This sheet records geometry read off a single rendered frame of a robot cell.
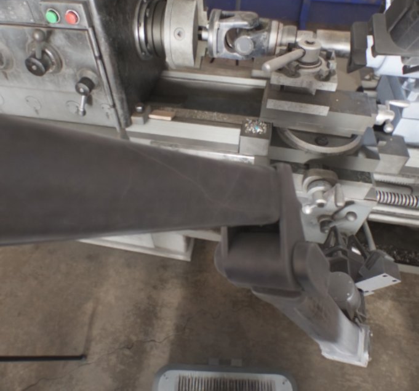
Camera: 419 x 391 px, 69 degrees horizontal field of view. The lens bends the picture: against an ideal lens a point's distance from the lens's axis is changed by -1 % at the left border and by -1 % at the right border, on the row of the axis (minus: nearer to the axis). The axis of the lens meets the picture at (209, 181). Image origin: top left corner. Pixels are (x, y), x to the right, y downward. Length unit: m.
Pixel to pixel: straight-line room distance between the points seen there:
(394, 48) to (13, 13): 0.95
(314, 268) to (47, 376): 1.52
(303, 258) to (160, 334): 1.36
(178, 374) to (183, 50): 1.13
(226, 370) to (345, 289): 0.79
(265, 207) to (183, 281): 1.43
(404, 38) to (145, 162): 0.43
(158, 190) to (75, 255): 1.73
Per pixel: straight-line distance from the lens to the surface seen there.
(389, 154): 1.13
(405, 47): 0.54
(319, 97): 0.93
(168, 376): 1.32
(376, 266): 0.67
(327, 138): 0.98
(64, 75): 1.12
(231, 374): 1.32
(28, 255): 2.02
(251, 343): 1.61
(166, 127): 1.15
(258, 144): 1.06
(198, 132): 1.12
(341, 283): 0.63
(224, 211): 0.24
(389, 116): 1.03
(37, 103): 1.28
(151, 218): 0.18
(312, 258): 0.32
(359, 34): 0.56
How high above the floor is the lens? 1.56
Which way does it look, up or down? 49 degrees down
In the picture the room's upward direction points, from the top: straight up
